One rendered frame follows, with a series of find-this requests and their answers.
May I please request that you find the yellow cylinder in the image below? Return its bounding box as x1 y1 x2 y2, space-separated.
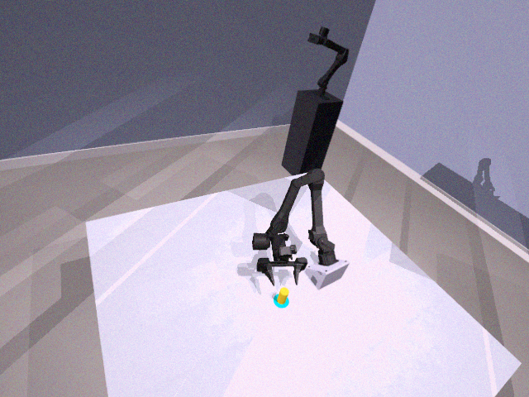
277 288 289 304

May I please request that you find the cyan circle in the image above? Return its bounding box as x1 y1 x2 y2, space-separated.
274 294 289 308

